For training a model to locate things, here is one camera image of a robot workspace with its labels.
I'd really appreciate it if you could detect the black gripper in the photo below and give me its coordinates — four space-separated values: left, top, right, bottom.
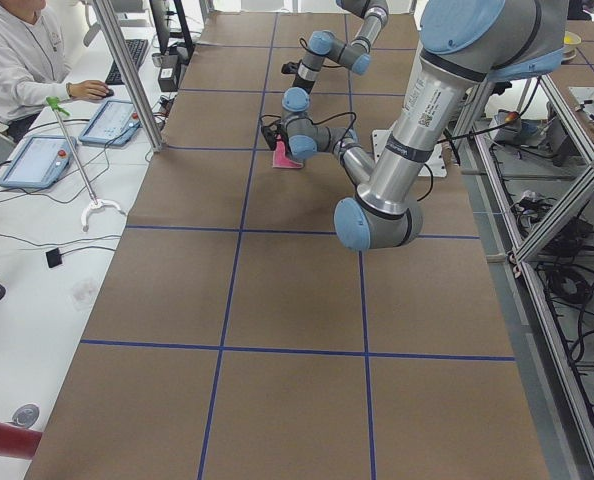
276 134 290 154

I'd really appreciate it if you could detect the pink towel with grey edge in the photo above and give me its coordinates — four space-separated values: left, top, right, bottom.
272 144 303 170

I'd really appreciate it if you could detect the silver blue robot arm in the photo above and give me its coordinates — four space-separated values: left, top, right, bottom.
292 0 389 93
278 0 568 251

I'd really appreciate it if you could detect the black power adapter box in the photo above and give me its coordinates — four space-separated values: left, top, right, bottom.
158 55 181 92

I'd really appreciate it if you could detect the far blue teach pendant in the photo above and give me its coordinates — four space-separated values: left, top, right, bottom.
78 98 141 148

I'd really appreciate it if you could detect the blue teach pendant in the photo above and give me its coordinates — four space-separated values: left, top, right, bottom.
0 135 73 189
78 98 141 148

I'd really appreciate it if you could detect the black keyboard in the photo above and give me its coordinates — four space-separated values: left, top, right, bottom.
104 38 150 86

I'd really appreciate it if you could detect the reacher grabber stick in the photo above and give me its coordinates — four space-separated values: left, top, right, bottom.
46 96 126 232

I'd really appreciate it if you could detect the near blue teach pendant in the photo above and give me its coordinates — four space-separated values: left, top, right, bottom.
0 135 73 189

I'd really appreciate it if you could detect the small black square device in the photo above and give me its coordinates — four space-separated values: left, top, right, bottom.
45 248 62 269

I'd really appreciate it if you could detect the person in white hoodie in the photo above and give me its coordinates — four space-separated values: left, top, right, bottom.
0 1 109 125

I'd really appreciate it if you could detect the red cylinder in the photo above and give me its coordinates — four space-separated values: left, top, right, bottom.
0 422 42 460

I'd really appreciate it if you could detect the aluminium frame post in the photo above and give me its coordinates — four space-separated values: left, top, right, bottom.
92 0 163 153

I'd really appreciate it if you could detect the aluminium side frame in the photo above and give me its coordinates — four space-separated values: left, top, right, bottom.
454 65 594 479

